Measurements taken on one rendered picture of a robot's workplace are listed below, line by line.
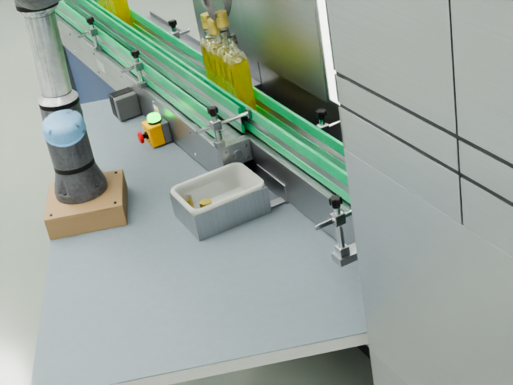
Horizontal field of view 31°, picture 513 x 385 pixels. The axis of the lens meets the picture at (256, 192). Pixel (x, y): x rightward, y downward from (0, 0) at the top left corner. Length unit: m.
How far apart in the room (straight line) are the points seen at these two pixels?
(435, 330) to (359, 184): 0.30
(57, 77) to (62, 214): 0.38
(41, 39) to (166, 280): 0.77
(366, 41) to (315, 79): 1.02
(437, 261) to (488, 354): 0.17
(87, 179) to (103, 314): 0.49
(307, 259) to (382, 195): 0.67
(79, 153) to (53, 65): 0.26
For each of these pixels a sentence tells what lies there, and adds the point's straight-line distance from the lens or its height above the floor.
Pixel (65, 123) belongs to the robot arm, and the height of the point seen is 1.04.
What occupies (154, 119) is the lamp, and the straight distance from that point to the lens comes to 2.99.
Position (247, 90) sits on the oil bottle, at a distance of 2.73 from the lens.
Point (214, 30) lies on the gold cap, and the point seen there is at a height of 1.13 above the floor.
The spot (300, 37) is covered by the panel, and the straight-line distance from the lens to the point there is 2.58.
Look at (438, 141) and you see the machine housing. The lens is 1.48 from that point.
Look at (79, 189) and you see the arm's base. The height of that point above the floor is 0.86.
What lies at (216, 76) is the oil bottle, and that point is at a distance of 2.82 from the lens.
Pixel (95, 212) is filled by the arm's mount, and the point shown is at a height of 0.81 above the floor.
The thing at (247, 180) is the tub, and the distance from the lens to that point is 2.60.
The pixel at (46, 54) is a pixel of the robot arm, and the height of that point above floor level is 1.20.
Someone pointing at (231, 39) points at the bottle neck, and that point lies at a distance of 2.68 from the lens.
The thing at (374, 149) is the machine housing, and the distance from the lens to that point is 1.66.
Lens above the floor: 2.07
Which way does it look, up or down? 30 degrees down
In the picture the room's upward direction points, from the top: 11 degrees counter-clockwise
